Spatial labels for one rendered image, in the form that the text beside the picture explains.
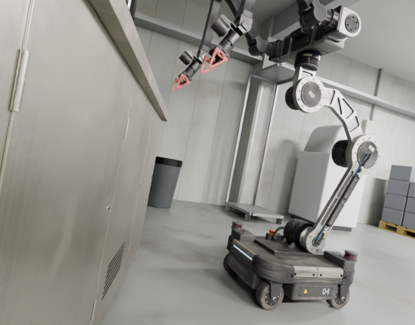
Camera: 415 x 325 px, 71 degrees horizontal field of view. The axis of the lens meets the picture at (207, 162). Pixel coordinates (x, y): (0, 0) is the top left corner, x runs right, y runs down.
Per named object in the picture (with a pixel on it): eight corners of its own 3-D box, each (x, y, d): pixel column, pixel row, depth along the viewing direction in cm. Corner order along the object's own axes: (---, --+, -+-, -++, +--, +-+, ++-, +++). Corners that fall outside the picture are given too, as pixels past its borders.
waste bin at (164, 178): (172, 203, 394) (179, 160, 393) (176, 211, 348) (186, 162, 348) (136, 198, 382) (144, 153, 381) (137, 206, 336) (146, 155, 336)
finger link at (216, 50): (205, 60, 112) (220, 42, 114) (199, 64, 119) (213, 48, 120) (217, 72, 114) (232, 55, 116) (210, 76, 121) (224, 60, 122)
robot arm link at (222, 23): (252, 24, 121) (242, 31, 129) (233, 1, 117) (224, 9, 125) (235, 44, 118) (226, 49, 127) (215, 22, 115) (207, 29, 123)
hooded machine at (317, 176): (324, 221, 498) (341, 131, 497) (357, 233, 436) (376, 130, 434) (286, 216, 470) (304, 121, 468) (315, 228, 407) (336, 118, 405)
